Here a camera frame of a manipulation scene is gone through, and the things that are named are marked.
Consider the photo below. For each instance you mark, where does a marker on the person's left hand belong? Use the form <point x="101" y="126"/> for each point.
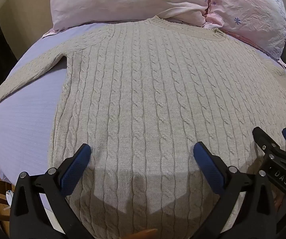
<point x="144" y="234"/>

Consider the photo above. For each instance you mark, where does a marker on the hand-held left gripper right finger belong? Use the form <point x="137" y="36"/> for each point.
<point x="209" y="170"/>

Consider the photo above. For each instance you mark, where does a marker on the lavender bed sheet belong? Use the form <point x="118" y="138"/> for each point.
<point x="25" y="114"/>

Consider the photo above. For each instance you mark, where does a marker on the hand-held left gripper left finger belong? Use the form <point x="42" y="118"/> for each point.
<point x="75" y="173"/>

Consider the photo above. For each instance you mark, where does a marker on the pink floral pillow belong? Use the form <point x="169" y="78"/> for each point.
<point x="123" y="0"/>
<point x="252" y="12"/>

